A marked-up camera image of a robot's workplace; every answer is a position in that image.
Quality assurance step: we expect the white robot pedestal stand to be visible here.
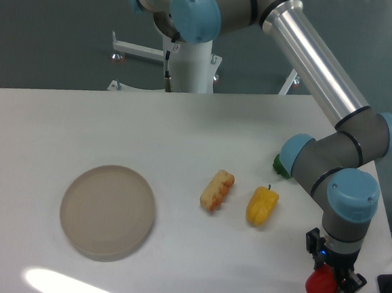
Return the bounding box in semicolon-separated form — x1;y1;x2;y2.
106;30;305;106

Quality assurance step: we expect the orange toy bread piece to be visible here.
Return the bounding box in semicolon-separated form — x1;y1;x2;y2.
199;170;235;212

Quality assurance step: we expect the green toy pepper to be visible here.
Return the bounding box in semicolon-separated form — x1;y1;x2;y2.
272;154;291;179

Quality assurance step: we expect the beige round plate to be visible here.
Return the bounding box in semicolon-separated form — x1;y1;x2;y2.
60;165;156;263

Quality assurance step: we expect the red toy pepper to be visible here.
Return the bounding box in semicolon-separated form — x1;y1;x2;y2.
305;265;338;293

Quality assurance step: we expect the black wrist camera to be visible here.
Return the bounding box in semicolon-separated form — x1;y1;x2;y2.
305;227;326;256

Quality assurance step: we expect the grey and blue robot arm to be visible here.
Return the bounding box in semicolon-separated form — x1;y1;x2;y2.
129;0;392;293

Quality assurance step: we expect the yellow toy pepper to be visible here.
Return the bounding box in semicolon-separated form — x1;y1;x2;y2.
246;185;279;227

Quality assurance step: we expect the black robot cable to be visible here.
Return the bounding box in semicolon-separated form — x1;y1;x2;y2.
162;30;181;93

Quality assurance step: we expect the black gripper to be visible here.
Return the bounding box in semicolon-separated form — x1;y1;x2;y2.
313;233;366;293

